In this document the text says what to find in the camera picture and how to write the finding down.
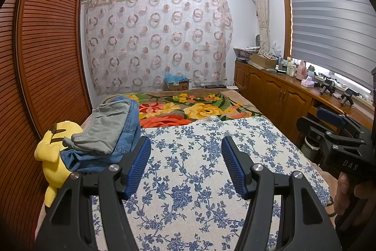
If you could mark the white router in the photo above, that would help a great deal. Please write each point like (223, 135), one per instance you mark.
(232, 85)

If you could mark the blue floral bedsheet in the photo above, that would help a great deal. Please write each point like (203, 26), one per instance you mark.
(188, 180)

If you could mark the grey pants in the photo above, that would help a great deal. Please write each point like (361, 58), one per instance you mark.
(100, 127)

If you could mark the wooden louvered wardrobe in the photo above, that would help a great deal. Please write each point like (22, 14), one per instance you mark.
(50, 48)

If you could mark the colourful flower blanket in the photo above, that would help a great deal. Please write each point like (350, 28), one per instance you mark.
(202, 109)

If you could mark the wooden sideboard cabinet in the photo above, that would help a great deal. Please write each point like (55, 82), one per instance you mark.
(273, 92)

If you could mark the blue denim jeans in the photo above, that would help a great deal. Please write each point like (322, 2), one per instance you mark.
(132, 130)

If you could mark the yellow plush toy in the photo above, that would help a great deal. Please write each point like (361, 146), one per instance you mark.
(55, 151)

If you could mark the cream patterned side curtain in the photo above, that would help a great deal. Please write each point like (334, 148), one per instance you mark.
(263, 10)

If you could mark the circle print curtain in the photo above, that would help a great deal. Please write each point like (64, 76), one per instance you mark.
(158, 42)

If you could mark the person's right hand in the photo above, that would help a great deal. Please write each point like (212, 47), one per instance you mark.
(343, 195)

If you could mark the white plastic bag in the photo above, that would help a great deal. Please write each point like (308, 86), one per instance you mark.
(276, 48)

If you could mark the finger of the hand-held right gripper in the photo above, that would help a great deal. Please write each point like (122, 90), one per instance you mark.
(323, 133)
(330, 119)

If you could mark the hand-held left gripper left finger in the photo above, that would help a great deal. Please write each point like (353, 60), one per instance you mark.
(136, 168)

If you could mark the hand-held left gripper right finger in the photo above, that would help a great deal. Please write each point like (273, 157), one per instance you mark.
(235, 171)

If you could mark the pink tissue box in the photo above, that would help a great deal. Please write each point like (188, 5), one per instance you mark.
(307, 83)

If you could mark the grey trash bin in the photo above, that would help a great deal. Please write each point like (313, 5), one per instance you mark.
(312, 149)

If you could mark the stack of papers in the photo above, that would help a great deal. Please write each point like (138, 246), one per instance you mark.
(245, 53)

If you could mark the grey striped window blind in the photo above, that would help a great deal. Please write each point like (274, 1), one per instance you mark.
(332, 21)

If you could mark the white bottle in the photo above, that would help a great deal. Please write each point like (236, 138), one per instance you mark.
(291, 69)

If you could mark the open cardboard box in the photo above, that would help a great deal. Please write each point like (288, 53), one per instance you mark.
(264, 61)

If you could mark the wooden window frame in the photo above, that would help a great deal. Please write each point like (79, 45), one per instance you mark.
(286, 12)

